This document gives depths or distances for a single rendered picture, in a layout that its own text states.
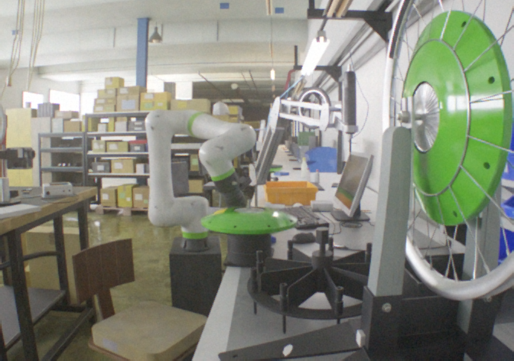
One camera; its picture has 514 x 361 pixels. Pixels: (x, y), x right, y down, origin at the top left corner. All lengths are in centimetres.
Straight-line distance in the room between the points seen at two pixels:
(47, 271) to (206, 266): 160
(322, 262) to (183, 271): 103
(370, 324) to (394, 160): 24
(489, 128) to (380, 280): 26
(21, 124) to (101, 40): 381
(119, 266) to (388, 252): 133
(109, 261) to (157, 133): 59
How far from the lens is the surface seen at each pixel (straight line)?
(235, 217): 119
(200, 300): 189
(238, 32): 997
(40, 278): 317
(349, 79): 121
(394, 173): 56
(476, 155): 49
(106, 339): 152
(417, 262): 68
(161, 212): 174
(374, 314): 60
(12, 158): 230
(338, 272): 92
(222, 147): 140
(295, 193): 236
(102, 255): 167
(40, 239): 307
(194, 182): 667
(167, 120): 174
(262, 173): 179
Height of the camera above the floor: 133
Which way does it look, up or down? 5 degrees down
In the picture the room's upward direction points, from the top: straight up
